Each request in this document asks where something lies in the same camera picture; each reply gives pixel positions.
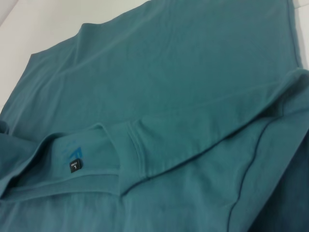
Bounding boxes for teal FREE print T-shirt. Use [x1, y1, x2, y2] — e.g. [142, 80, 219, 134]
[0, 0, 309, 232]

